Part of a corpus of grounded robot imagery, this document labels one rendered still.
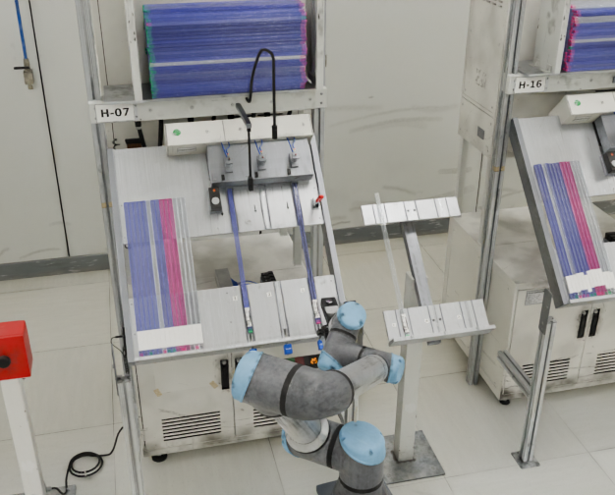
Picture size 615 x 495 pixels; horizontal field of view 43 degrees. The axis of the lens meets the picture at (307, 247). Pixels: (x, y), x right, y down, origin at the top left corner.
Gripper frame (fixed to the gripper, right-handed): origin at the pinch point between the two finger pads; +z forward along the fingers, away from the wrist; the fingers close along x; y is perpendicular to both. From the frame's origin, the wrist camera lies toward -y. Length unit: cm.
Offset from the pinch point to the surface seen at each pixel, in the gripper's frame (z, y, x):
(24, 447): 47, 14, -96
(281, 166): 3, -59, -4
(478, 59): 20, -107, 85
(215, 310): 9.9, -14.9, -31.4
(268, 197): 9, -51, -9
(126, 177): 9, -63, -55
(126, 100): -8, -81, -52
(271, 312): 9.8, -12.1, -13.9
